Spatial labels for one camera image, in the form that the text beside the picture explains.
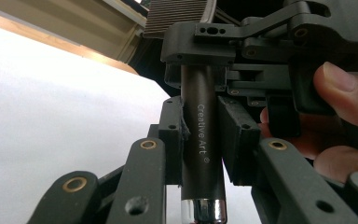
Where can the beige furniture panel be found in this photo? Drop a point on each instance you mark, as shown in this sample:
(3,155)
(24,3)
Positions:
(74,25)

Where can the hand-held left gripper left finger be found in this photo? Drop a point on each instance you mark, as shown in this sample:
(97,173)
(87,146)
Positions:
(169,146)

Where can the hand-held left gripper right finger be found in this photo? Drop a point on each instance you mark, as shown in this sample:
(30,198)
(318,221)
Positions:
(239,146)

